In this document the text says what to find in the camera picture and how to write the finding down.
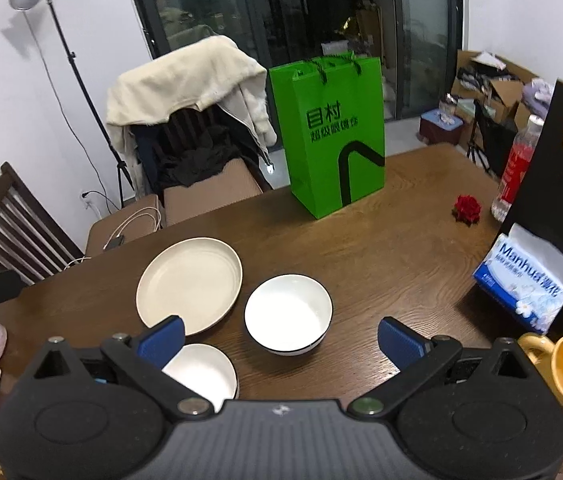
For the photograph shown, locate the water bottle with red label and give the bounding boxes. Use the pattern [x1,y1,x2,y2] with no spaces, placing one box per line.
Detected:
[490,114,545,223]

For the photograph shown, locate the small cream plate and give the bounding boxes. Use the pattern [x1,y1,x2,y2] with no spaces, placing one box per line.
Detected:
[162,342,240,402]

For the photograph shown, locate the cream jacket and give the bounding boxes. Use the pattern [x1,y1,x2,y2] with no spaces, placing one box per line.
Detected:
[106,36,278,191]

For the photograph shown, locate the white bowl with black rim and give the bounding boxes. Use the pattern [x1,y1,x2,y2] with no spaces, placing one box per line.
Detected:
[244,274,335,357]

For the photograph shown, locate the white cable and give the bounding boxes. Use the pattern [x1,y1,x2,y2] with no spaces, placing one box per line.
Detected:
[66,207,162,266]

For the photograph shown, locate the purple clothes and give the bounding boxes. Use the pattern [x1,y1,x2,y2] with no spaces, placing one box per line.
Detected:
[521,77,557,116]

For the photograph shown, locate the open cardboard box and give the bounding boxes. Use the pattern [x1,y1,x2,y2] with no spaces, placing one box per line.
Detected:
[451,49,537,123]

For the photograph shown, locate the blue topped storage stool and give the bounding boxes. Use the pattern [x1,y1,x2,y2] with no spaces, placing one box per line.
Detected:
[419,108,465,148]

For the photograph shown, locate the black power cable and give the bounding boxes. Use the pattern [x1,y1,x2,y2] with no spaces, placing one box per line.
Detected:
[80,189,125,211]

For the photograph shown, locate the large cream plate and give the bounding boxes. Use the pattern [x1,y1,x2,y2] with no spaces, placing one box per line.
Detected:
[136,238,244,337]

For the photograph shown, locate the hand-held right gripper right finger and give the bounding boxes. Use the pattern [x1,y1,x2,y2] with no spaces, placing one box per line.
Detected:
[346,316,532,418]

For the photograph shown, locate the blue tissue pack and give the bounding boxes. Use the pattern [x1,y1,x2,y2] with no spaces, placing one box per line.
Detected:
[472,223,563,336]

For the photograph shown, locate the red artificial flower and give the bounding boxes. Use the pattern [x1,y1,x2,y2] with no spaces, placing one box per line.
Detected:
[452,194,483,225]

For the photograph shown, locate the sliding glass door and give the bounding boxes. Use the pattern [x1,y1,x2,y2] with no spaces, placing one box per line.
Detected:
[124,0,465,151]

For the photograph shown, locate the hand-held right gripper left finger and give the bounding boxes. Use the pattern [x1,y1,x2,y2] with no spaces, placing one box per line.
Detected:
[32,315,215,418]

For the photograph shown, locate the dark wooden chair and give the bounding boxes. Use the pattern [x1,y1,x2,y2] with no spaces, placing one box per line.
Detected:
[0,161,165,286]
[134,105,265,226]

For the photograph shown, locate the green paper bag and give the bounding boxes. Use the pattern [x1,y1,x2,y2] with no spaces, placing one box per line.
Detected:
[268,51,387,220]

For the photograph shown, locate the dark clothes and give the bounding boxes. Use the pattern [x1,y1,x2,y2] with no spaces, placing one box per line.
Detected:
[132,110,242,196]

